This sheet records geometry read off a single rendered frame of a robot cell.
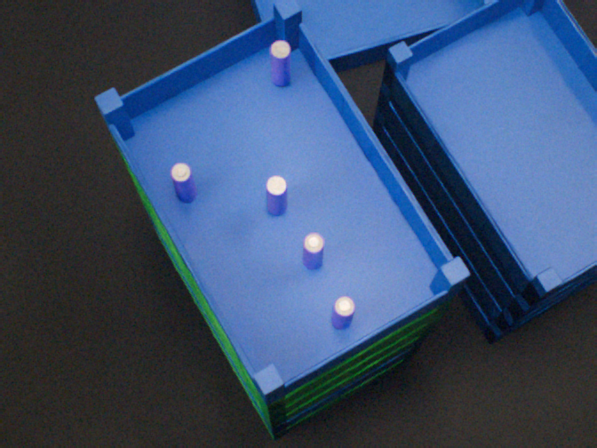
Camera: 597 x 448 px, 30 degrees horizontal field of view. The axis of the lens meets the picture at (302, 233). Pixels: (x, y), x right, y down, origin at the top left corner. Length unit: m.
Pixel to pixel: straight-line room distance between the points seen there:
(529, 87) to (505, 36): 0.07
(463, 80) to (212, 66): 0.33
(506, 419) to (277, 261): 0.50
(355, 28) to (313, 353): 0.65
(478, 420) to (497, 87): 0.42
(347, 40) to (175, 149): 0.53
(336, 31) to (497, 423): 0.56
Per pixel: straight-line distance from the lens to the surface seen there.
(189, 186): 0.97
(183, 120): 1.04
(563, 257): 1.20
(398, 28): 1.52
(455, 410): 1.39
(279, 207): 0.98
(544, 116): 1.24
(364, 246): 1.00
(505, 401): 1.41
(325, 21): 1.52
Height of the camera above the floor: 1.37
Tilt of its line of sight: 75 degrees down
